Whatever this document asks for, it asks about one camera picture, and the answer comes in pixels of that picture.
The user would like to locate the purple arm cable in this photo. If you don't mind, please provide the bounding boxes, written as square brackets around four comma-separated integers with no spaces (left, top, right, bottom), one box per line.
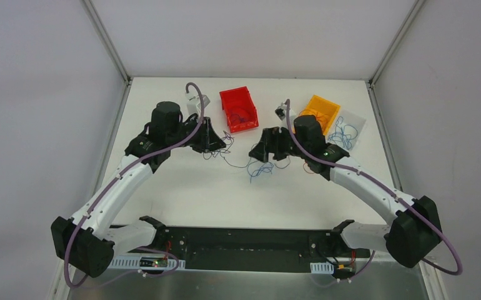
[63,82,207,289]
[284,98,463,277]

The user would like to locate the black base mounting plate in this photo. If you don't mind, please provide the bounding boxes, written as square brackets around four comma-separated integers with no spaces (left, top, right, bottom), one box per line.
[145,226,371,273]

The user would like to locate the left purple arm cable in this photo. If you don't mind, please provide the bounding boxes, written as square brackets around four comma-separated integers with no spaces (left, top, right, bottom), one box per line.
[63,82,207,289]

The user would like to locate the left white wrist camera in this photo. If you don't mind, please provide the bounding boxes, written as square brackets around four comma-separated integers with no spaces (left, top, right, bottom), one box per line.
[186,94,211,115]

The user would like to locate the clear white plastic bin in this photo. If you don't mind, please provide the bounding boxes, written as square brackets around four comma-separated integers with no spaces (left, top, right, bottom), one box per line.
[327,109,367,152]

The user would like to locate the right white cable duct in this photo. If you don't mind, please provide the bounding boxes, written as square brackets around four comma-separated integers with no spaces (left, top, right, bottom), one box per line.
[310,262,334,275]

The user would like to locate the white cable duct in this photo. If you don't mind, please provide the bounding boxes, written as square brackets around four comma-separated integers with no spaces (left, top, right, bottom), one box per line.
[310,262,334,275]
[108,255,186,271]

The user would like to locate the red plastic bin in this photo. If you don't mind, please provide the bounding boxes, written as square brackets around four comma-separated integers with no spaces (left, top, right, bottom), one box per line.
[219,86,259,134]

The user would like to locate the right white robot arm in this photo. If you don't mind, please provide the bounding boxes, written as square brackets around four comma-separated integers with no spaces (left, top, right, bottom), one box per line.
[249,116,442,268]

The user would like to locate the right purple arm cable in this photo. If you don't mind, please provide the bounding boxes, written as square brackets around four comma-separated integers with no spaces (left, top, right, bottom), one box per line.
[284,98,463,277]

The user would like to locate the left white cable duct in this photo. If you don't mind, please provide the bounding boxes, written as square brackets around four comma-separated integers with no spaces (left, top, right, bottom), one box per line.
[108,255,186,271]

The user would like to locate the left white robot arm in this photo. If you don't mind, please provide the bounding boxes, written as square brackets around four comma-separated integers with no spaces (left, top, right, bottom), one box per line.
[51,101,226,278]

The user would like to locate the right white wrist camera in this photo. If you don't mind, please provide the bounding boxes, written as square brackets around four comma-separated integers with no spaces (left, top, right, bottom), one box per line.
[274,102,294,123]

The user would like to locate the yellow plastic bin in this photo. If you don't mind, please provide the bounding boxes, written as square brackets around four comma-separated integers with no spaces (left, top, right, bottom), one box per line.
[299,95,341,136]

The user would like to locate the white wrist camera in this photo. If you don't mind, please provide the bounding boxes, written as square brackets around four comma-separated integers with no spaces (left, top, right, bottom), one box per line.
[186,94,211,115]
[274,102,294,123]

